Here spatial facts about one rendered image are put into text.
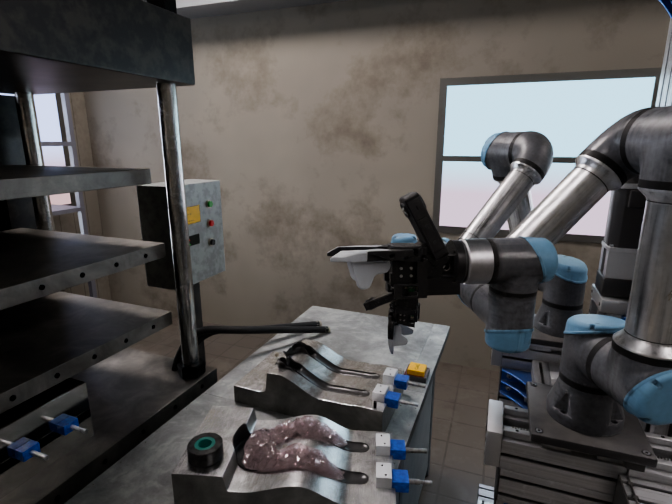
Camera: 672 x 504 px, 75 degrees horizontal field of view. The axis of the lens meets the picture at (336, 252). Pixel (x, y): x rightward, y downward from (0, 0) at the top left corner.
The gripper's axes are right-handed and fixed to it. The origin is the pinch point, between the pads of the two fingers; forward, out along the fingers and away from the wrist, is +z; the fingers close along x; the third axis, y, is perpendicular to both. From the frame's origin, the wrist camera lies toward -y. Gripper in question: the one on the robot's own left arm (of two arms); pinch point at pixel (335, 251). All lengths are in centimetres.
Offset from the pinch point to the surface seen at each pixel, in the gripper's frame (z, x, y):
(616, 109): -181, 179, -60
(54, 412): 72, 49, 47
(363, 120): -42, 249, -67
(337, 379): -5, 66, 49
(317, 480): 3, 24, 54
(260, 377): 20, 74, 50
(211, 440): 28, 31, 47
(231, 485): 22, 25, 55
